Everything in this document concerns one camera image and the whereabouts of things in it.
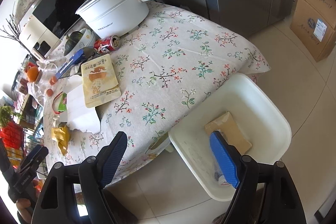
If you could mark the white electric cooking pot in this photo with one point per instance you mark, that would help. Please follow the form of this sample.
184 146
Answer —
115 14

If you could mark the green leafy vegetables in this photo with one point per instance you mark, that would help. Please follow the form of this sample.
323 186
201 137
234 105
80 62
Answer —
8 116

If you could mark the white tissue paper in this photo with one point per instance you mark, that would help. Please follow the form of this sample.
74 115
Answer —
78 108

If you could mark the red plastic bag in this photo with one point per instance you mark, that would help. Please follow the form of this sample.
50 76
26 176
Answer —
9 136

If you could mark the dry twig bundle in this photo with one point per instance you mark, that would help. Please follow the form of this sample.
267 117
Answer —
13 29

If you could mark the brown cardboard piece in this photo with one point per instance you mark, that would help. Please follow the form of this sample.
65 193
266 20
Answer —
233 127

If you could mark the small tangerine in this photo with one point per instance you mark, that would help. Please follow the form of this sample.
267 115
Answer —
53 79
50 92

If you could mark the floral tablecloth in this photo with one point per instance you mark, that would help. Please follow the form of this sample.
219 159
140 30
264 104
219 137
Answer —
170 56

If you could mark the person's left hand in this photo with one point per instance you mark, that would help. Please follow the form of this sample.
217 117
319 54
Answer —
23 207

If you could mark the beige food pouch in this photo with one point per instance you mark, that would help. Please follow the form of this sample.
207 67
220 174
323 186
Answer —
101 79

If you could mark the blue box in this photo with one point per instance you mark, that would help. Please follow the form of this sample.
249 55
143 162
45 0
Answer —
71 61

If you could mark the red drink can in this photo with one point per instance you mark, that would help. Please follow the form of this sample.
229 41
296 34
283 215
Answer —
103 45

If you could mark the green snack packet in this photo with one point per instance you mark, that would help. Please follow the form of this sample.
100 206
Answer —
62 103

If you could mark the white plastic bin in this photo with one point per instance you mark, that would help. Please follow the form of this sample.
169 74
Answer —
249 98

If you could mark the yellow wrapper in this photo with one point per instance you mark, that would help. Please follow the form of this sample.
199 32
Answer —
61 138

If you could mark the dark green pumpkin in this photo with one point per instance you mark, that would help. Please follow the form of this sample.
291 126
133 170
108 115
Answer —
72 44

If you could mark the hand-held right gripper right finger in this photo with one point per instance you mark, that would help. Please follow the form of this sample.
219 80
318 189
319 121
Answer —
225 161

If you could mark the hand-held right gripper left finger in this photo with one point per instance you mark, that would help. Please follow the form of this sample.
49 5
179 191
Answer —
113 158

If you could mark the white ceramic bowl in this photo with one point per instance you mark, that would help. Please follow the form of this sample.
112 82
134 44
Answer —
85 35
92 41

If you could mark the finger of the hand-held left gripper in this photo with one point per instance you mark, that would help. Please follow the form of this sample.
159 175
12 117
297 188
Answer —
31 165
38 151

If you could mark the large orange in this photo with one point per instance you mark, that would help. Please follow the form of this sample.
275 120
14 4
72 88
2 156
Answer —
32 74

